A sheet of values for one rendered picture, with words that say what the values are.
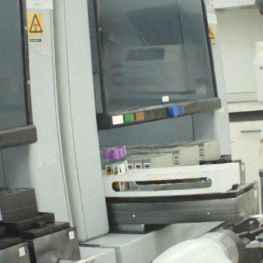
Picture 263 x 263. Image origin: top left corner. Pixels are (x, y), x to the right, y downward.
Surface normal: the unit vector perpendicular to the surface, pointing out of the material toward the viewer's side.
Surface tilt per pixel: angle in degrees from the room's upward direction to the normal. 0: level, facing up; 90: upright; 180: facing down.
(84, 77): 90
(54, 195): 90
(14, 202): 90
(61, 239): 90
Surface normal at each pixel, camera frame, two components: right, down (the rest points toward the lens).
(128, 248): 0.86, -0.06
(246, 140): -0.51, 0.10
